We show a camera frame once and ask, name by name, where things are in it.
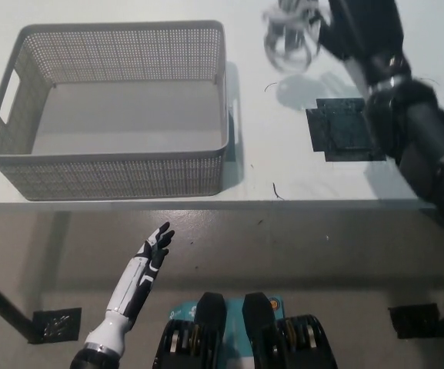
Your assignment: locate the grey perforated plastic basket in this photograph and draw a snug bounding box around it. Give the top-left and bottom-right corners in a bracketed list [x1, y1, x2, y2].
[0, 19, 242, 201]

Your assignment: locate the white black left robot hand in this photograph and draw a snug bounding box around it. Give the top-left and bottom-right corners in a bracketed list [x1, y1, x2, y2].
[105, 221, 176, 328]

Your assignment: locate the black tape patch on table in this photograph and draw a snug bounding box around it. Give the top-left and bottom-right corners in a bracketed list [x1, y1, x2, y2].
[305, 97, 386, 163]

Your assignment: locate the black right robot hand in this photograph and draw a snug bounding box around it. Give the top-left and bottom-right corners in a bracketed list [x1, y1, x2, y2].
[316, 0, 406, 65]

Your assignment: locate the white power strip with cord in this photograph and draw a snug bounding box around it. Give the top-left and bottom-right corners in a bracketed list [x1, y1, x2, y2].
[261, 0, 371, 97]

